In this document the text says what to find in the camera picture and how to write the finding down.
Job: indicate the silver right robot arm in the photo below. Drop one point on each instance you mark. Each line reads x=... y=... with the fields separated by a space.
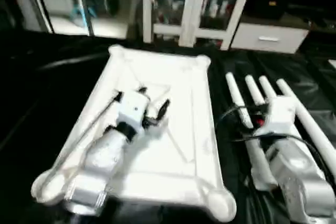
x=299 y=177

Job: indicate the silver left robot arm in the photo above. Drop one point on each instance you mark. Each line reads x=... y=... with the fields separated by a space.
x=102 y=166

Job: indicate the black mat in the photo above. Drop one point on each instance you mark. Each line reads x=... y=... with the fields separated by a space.
x=42 y=103

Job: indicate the white drawer unit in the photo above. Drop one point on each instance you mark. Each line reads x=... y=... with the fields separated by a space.
x=268 y=38

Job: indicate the light blue stand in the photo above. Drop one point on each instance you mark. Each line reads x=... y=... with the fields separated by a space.
x=84 y=9

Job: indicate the white glass door cabinet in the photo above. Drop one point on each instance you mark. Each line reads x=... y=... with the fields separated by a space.
x=190 y=9

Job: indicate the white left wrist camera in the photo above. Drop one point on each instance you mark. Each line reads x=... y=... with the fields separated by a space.
x=134 y=108

